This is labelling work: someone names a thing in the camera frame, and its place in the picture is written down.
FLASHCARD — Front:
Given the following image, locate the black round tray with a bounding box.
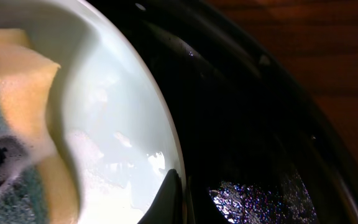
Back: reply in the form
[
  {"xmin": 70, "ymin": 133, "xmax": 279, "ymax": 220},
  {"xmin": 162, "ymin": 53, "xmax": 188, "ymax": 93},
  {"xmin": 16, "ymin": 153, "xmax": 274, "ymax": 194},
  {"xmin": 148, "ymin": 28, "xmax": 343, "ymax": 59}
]
[{"xmin": 93, "ymin": 0, "xmax": 358, "ymax": 223}]

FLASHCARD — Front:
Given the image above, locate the large mint green plate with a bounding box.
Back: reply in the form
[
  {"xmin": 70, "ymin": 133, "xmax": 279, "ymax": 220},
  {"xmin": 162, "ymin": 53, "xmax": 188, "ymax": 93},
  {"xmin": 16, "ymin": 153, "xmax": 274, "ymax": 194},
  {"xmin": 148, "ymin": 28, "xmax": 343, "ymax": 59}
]
[{"xmin": 0, "ymin": 1, "xmax": 185, "ymax": 224}]

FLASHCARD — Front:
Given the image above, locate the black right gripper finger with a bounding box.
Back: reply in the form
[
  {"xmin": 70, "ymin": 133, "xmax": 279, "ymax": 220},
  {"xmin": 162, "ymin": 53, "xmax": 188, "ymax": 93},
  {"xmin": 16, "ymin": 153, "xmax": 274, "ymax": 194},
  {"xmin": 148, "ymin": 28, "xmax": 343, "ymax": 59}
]
[{"xmin": 138, "ymin": 169, "xmax": 183, "ymax": 224}]

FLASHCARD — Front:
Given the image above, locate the green and yellow sponge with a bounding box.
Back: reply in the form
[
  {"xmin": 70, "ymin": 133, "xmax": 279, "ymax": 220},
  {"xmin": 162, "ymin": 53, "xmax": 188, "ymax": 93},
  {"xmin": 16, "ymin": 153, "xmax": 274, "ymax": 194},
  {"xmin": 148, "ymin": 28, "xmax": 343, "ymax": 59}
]
[{"xmin": 0, "ymin": 29, "xmax": 79, "ymax": 223}]

